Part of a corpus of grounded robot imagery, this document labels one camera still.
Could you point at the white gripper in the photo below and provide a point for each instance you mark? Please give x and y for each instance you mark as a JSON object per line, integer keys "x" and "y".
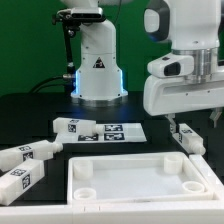
{"x": 175, "y": 95}

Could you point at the white desk top tray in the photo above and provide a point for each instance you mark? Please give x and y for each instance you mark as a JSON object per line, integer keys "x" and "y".
{"x": 135, "y": 178}

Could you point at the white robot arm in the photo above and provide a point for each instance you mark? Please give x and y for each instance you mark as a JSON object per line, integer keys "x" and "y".
{"x": 170, "y": 48}

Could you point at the white marker base sheet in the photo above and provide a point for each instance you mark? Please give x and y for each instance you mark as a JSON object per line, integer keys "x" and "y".
{"x": 111, "y": 133}

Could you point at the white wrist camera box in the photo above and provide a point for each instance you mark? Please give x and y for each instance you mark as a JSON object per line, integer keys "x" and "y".
{"x": 171, "y": 65}

